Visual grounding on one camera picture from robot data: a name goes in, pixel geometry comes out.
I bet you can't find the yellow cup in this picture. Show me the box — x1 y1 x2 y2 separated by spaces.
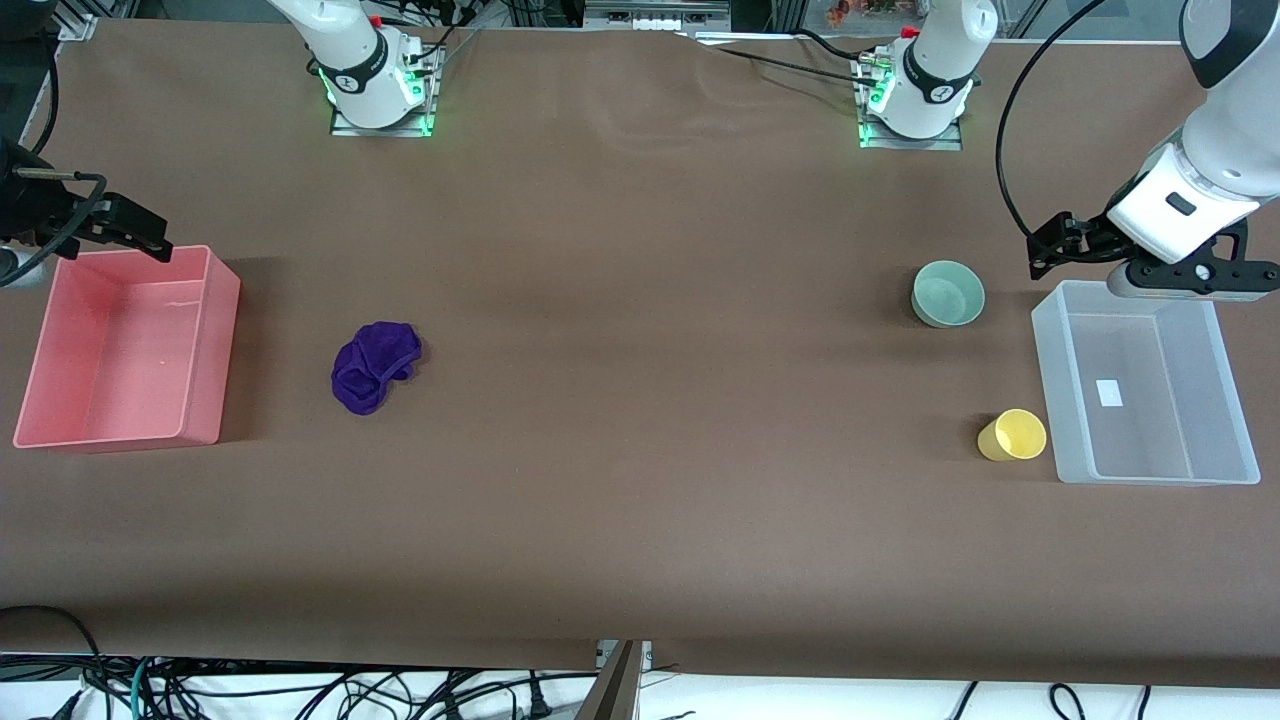
977 408 1048 463

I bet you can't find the thick black floor cable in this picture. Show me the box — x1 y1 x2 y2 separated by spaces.
0 604 106 701

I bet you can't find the metal base plate left arm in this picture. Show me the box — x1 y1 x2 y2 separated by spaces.
857 50 965 151

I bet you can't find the metal post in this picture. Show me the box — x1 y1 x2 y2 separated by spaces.
578 640 643 720

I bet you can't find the pink plastic bin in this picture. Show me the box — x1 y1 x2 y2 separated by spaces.
13 245 242 449

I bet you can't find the translucent plastic bin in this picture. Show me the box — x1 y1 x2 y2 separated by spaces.
1031 280 1261 486

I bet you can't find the white power strip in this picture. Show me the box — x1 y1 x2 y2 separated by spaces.
585 0 731 31

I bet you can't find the aluminium frame profile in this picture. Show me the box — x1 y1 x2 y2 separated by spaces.
55 0 101 41

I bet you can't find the pale green bowl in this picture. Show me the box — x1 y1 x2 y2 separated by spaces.
911 260 986 329

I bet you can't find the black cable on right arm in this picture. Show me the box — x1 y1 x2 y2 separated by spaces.
0 40 108 289

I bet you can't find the long black table cable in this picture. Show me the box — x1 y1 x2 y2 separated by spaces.
690 38 881 91

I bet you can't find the black floor cable tangle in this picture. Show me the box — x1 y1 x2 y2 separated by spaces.
150 670 601 720

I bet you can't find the short black table cable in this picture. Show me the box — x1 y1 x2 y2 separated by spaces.
795 28 867 59

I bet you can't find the purple cloth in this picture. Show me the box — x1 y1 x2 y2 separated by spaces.
331 321 423 416

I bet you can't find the orange background object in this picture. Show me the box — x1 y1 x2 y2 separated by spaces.
825 0 906 26

